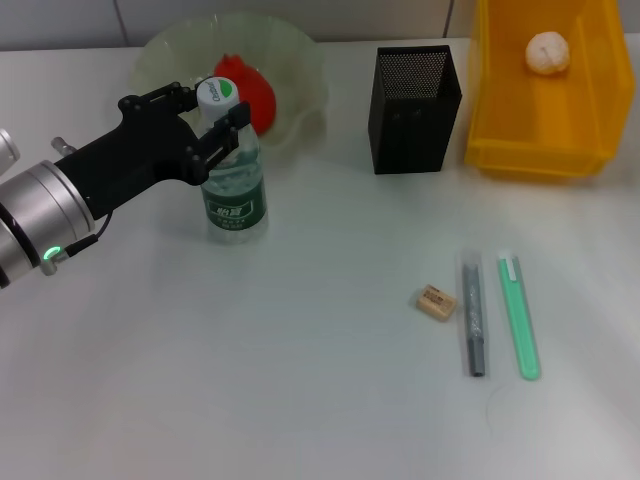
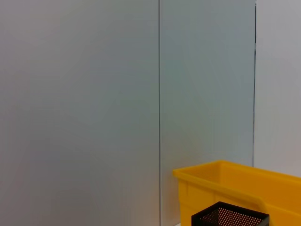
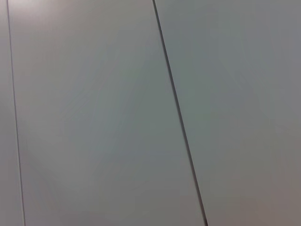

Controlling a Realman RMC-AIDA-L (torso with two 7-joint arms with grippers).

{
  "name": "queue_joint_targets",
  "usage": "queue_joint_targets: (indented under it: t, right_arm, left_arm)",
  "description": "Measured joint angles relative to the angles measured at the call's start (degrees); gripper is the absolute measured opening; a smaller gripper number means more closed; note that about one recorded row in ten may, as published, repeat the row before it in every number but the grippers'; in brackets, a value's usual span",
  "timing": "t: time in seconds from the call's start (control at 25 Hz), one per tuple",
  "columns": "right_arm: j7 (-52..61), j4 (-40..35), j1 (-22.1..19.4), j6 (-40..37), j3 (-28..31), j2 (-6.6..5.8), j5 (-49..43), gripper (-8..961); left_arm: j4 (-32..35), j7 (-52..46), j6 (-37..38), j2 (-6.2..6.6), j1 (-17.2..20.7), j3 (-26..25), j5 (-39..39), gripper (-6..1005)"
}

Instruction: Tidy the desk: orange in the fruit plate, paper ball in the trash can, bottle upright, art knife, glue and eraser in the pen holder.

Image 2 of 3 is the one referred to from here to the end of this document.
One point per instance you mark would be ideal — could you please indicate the black mesh pen holder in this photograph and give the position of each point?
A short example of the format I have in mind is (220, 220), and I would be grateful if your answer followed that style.
(207, 216)

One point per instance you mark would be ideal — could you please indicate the yellow plastic bin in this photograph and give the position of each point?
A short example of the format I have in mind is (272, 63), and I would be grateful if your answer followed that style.
(235, 181)

